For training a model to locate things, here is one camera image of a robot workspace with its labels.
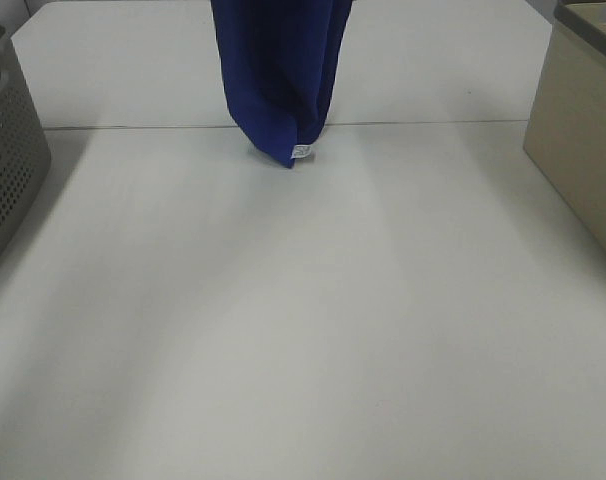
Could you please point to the blue microfibre towel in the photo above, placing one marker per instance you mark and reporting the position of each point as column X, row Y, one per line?
column 278, row 63

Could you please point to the beige fabric storage box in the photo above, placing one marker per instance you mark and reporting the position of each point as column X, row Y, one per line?
column 566, row 132

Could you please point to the grey perforated plastic basket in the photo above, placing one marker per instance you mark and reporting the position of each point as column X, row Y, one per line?
column 25, row 157

